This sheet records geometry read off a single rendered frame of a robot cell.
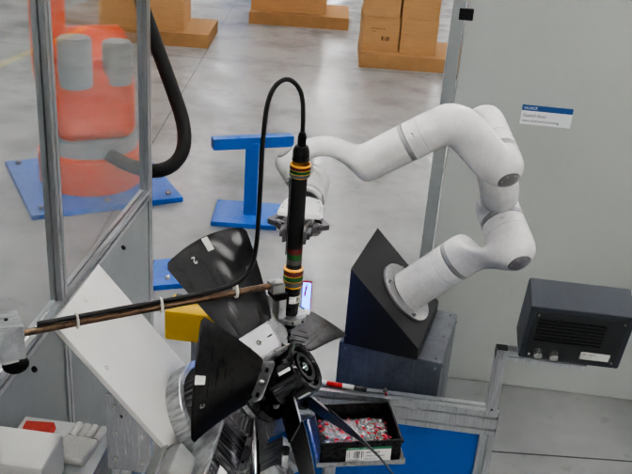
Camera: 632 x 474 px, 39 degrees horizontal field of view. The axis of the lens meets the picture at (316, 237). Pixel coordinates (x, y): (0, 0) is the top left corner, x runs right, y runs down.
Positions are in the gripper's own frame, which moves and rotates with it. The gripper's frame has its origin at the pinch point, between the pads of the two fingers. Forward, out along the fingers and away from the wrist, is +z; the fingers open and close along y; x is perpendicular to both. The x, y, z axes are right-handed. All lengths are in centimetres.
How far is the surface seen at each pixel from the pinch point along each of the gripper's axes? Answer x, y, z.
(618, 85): -4, -103, -179
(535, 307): -26, -58, -29
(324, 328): -33.1, -6.9, -17.9
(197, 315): -42, 28, -31
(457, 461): -82, -47, -36
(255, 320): -19.6, 6.9, 4.7
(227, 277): -11.6, 14.0, 1.8
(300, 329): -30.6, -1.5, -11.8
